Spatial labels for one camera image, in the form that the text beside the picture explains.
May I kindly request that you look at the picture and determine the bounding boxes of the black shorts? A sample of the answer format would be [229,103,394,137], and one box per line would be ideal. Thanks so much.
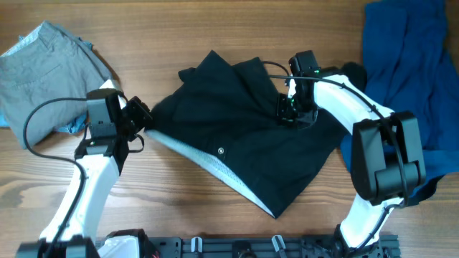
[145,52,349,218]

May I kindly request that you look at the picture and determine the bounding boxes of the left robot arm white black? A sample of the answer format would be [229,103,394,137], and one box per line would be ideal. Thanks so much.
[16,89,160,257]

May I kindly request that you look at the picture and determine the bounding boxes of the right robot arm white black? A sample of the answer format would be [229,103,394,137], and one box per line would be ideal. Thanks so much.
[276,51,426,257]

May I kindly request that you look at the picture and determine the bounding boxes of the grey folded shorts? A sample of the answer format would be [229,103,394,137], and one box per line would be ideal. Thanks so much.
[1,21,113,146]

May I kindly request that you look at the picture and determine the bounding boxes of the dark blue garment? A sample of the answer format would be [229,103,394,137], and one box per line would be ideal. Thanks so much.
[349,0,458,206]

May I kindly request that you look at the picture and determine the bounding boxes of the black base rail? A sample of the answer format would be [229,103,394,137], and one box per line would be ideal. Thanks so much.
[122,226,401,258]

